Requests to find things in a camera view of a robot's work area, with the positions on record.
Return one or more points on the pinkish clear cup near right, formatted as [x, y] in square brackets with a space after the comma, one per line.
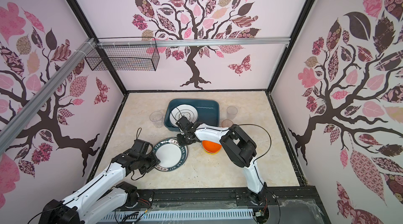
[227, 123]

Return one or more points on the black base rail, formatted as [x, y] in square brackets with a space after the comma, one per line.
[283, 205]

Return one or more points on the aluminium rail left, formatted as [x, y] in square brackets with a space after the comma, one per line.
[17, 124]

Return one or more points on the orange plastic bowl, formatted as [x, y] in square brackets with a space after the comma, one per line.
[211, 146]

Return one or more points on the white plate teal rim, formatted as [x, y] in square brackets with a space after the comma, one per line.
[184, 110]

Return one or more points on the yellow plastic bowl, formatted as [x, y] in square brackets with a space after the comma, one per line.
[211, 153]

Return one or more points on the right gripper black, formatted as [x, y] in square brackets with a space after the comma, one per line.
[180, 141]

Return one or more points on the white plate dark patterned rim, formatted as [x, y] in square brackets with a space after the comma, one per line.
[170, 154]

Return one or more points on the aluminium rail back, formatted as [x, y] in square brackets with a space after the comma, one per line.
[197, 42]

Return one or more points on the white vented cable duct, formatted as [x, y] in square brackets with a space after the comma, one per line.
[208, 216]

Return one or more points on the clear cup left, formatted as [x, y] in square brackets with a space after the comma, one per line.
[157, 118]

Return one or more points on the aluminium rail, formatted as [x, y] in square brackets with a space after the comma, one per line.
[197, 42]
[17, 124]

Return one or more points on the black wire basket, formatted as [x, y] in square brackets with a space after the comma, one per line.
[124, 54]

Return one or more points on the teal plastic bin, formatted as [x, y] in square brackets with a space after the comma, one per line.
[208, 111]

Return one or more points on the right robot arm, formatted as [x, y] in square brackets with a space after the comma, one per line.
[237, 144]

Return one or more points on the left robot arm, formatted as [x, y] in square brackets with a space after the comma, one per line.
[106, 192]

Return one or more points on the clear cup far right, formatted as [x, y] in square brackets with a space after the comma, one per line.
[231, 112]

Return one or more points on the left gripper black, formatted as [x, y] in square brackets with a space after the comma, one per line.
[155, 161]

